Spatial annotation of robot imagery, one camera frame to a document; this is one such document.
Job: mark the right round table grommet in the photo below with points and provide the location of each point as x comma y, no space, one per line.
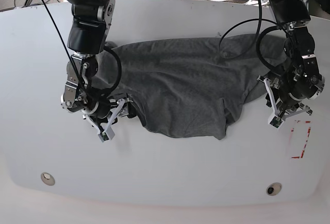
273,189

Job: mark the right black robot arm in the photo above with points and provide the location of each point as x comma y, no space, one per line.
91,23

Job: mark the grey T-shirt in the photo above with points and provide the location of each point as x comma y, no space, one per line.
190,87

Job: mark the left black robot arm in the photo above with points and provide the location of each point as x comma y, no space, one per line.
301,79

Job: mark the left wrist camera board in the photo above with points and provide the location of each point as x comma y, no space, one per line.
276,122

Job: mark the left round table grommet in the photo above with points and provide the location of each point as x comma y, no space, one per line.
48,179

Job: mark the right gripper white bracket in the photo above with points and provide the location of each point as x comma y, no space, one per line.
102,117

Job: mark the round table grommet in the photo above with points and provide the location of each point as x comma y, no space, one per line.
48,179
273,189

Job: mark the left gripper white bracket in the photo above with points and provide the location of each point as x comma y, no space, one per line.
280,101

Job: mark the red tape rectangle marking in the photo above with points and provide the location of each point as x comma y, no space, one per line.
299,136

